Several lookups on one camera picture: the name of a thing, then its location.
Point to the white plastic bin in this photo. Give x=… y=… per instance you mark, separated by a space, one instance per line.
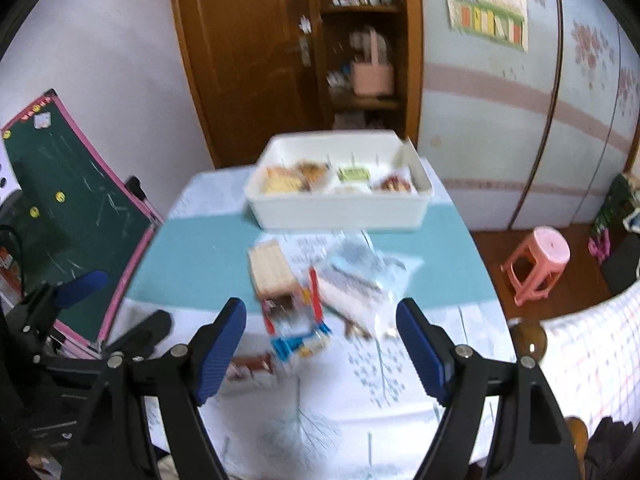
x=340 y=210

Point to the checked blanket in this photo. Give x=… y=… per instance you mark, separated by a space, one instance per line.
x=600 y=350

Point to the pink cloth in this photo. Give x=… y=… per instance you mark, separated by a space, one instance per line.
x=599 y=249

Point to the large clear bag white bread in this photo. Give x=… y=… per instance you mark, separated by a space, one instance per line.
x=356 y=280

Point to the wooden door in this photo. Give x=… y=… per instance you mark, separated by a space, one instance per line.
x=245 y=60

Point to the pink basket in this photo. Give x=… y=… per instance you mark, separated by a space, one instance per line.
x=372 y=77

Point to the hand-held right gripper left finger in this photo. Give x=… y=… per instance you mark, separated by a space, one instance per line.
x=220 y=355

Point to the green cloth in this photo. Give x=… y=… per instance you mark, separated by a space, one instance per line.
x=612 y=205

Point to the white appliance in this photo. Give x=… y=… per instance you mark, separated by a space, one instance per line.
x=6 y=180

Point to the wall poster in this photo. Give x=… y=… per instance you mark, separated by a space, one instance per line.
x=487 y=10

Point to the blue snack packet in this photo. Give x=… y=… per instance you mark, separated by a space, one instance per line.
x=300 y=346

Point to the brown wooden bedpost knob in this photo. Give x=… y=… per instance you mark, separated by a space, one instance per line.
x=527 y=342

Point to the yellow rice cracker packet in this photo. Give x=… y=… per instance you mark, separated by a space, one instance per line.
x=282 y=181
x=312 y=172

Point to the red striped snack packet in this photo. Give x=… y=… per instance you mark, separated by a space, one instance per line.
x=295 y=310

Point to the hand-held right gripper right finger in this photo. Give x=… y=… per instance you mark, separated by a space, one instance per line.
x=425 y=352

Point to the dark red snack packet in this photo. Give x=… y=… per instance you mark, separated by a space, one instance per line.
x=250 y=365

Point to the green chalkboard pink frame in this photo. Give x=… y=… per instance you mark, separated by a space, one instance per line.
x=70 y=220

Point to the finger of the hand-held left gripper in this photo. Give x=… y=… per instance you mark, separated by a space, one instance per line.
x=142 y=330
x=80 y=286

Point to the green snack packet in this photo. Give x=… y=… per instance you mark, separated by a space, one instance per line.
x=353 y=174

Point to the dark cloth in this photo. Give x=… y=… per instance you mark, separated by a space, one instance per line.
x=612 y=447

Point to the teal table mat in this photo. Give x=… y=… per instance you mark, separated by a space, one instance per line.
x=200 y=260

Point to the pink plastic stool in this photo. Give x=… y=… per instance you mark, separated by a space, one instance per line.
x=542 y=255

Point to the clear printed plastic bag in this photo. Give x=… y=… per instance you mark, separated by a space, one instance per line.
x=312 y=247

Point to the brown wafer packet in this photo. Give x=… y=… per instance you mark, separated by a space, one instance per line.
x=270 y=270

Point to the floral sliding door wardrobe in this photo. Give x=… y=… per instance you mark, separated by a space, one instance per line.
x=500 y=135

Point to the blue and white cloth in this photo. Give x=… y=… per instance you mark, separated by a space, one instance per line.
x=633 y=220

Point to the wooden shelf unit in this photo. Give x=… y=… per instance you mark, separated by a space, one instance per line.
x=370 y=110

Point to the white printed tablecloth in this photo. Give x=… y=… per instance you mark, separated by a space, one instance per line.
x=350 y=410

